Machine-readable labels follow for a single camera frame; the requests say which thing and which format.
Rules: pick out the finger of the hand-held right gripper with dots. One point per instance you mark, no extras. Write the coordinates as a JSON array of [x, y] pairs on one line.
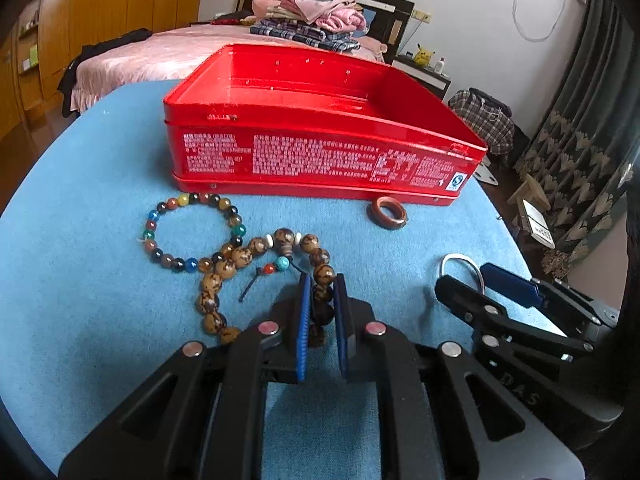
[[510, 282], [480, 310]]

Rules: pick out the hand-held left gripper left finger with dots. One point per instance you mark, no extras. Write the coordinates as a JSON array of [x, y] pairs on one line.
[[303, 335]]

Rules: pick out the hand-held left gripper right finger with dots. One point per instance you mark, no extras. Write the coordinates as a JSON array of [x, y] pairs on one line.
[[342, 330]]

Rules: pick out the silver bangle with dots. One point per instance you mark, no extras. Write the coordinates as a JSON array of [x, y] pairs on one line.
[[462, 256]]

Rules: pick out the red tin box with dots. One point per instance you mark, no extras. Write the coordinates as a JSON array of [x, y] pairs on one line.
[[300, 160]]

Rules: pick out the black and white book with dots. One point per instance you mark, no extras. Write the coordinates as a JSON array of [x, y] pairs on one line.
[[539, 225]]

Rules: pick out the small wooden stool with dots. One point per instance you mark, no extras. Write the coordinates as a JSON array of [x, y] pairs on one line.
[[530, 192]]

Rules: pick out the white bathroom scale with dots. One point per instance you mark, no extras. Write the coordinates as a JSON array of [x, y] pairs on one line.
[[486, 175]]

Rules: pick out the plaid bag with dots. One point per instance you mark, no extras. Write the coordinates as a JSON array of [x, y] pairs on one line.
[[485, 120]]

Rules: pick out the grey-green patterned curtain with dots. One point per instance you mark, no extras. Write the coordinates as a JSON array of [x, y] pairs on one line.
[[590, 125]]

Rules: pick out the dark nightstand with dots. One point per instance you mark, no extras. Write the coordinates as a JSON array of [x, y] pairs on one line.
[[425, 80]]

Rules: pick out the white bottle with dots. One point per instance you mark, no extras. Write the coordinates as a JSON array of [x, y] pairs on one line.
[[439, 66]]

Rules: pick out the yellow plush toy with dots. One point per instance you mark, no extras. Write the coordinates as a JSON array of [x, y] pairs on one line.
[[423, 55]]

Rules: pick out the plaid folded cloth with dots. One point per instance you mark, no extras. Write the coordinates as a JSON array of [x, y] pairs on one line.
[[300, 35]]

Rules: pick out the pile of folded clothes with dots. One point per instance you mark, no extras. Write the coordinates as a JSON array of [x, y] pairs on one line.
[[385, 5]]

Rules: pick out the bed with pink bedspread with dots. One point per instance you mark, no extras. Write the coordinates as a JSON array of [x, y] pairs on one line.
[[150, 55]]

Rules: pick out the dark clothing with red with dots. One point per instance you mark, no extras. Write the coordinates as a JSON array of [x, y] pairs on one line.
[[227, 19]]

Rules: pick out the stack of pink pillows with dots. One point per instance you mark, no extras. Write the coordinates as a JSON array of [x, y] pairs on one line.
[[262, 5]]

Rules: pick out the black clothing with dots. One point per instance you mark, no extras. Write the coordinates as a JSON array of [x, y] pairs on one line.
[[100, 55]]

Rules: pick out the wooden wardrobe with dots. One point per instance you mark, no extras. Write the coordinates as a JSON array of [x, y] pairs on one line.
[[100, 0]]

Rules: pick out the wall socket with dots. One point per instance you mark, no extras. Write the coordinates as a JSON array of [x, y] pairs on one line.
[[421, 16]]

